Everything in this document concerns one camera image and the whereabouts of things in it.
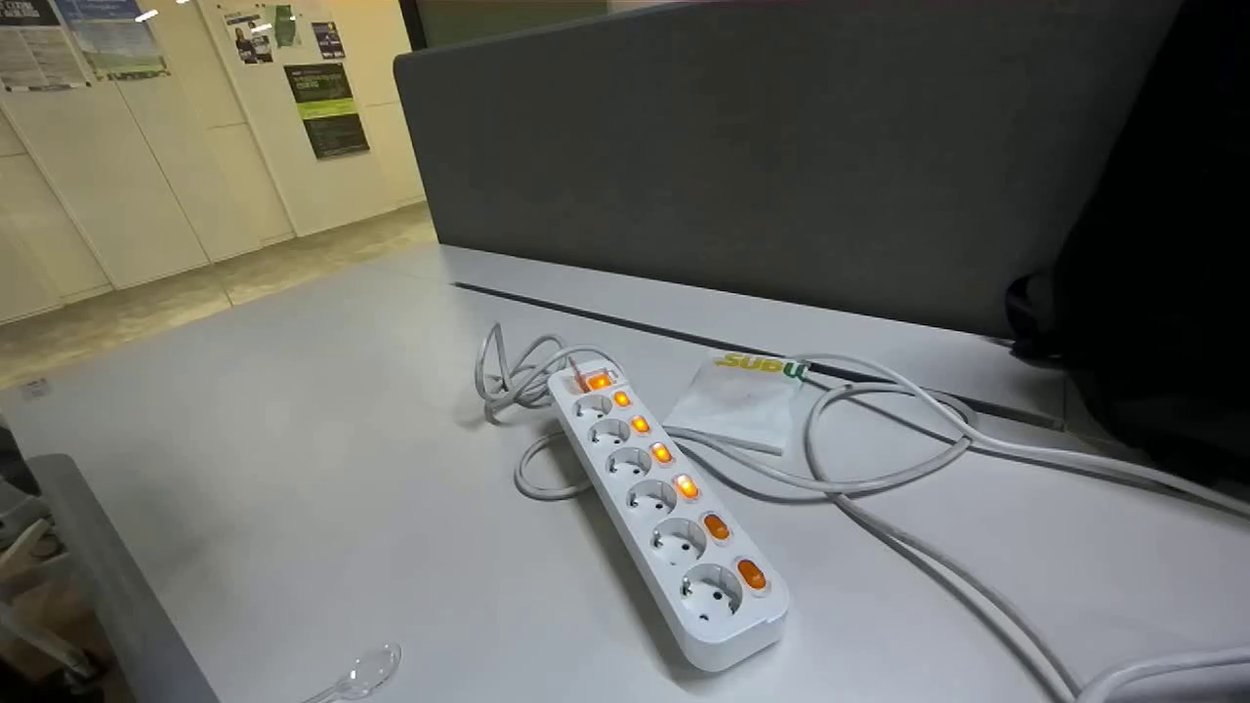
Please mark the small dark wall poster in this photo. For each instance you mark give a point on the small dark wall poster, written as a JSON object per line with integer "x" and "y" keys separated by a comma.
{"x": 250, "y": 37}

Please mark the white six-socket power strip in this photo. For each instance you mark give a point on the white six-socket power strip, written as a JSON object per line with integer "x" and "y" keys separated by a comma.
{"x": 707, "y": 581}

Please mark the white plastic packet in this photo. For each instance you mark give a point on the white plastic packet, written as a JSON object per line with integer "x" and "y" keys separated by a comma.
{"x": 744, "y": 401}

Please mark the clear plastic object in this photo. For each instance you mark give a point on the clear plastic object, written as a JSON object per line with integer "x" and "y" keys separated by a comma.
{"x": 363, "y": 678}

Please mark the grey desk divider panel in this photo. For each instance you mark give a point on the grey desk divider panel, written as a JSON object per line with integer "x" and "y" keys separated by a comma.
{"x": 903, "y": 156}

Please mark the green and black wall poster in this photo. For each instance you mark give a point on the green and black wall poster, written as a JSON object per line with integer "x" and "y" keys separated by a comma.
{"x": 324, "y": 109}

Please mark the wall poster top left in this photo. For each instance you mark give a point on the wall poster top left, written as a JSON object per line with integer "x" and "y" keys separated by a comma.
{"x": 65, "y": 44}

